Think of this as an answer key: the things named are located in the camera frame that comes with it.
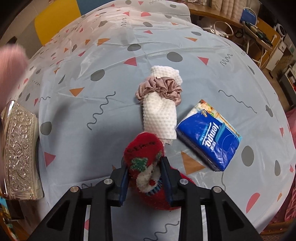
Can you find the wooden side table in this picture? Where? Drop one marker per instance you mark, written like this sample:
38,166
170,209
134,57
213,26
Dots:
225,11

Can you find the white tote bag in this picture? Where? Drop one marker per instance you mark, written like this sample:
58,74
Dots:
219,28

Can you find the blue tempo tissue pack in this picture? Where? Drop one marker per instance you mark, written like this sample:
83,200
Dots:
210,135

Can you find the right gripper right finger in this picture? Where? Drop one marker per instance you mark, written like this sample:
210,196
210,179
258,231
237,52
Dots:
170,178

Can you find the white waffle cloth roll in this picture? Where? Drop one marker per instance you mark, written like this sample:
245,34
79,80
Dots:
159,114

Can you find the brown scrunchie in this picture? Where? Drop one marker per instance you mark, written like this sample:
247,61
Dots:
166,87

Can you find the pink towel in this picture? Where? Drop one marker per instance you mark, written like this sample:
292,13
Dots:
14,62

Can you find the wicker chair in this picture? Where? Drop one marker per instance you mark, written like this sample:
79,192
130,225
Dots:
276,228

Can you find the ornate gold tissue box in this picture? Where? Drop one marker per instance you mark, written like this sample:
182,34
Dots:
20,179

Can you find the red christmas sock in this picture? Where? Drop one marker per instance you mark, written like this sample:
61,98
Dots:
142,157

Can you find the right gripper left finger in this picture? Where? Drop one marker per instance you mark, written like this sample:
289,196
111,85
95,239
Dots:
121,180

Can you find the patterned light blue tablecloth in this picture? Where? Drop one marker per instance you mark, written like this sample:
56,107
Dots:
126,68

